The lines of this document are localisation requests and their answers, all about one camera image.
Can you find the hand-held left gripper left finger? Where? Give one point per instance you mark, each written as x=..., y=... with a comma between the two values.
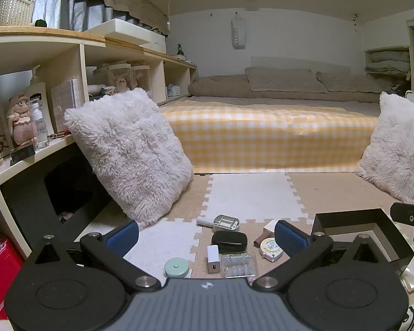
x=122, y=239

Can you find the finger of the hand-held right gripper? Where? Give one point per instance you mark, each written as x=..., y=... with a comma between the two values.
x=405, y=212

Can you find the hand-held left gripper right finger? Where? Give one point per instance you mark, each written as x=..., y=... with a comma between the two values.
x=289, y=239

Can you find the brown lipstick with white cap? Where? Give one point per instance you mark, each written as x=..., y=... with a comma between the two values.
x=261, y=239

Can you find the black cardboard box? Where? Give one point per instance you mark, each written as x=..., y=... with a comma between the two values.
x=348, y=219

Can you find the clear plastic case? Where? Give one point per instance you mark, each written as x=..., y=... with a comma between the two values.
x=238, y=265

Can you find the mint round tape measure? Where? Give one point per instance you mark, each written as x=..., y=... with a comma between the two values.
x=176, y=268

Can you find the black earbud case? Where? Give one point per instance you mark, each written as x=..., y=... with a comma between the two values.
x=227, y=241

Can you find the grey plastic bracket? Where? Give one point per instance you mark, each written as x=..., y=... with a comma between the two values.
x=226, y=222

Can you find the white plug charger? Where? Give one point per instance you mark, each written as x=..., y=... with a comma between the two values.
x=214, y=258

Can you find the white fluffy pillow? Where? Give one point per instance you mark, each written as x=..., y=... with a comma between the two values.
x=131, y=151
x=396, y=151

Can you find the foam puzzle floor mat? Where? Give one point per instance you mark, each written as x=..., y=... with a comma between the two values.
x=248, y=193

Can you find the yellow checked bed sheet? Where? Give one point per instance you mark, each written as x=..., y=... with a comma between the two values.
x=262, y=134

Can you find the red box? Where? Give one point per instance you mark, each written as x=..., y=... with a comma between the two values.
x=0, y=275

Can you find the small black box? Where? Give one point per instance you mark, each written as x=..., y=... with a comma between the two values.
x=22, y=153

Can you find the beige bed pillow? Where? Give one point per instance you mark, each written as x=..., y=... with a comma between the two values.
x=352, y=82
x=283, y=79

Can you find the small clear bottle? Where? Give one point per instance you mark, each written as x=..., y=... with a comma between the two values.
x=39, y=120

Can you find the checked white notebook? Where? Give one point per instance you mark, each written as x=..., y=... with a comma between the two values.
x=65, y=103

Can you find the folded beige blankets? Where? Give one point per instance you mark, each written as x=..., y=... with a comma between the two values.
x=388, y=63

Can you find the doll figurine with glasses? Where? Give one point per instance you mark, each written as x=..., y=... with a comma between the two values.
x=20, y=127

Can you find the rabbit plush toy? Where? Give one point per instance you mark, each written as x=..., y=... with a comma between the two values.
x=121, y=83

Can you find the tissue box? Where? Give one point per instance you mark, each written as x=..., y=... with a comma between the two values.
x=174, y=90

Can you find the clear display case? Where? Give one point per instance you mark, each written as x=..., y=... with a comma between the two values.
x=138, y=76

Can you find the white pump lotion bottle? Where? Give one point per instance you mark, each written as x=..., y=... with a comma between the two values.
x=38, y=93

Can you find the green glass bottle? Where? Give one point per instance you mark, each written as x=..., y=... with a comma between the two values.
x=180, y=50

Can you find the white flat box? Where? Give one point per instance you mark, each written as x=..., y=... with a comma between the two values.
x=124, y=27

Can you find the wooden shelf unit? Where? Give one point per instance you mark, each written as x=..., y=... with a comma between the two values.
x=27, y=44

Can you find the white wicker basket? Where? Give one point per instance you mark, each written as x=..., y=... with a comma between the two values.
x=8, y=10

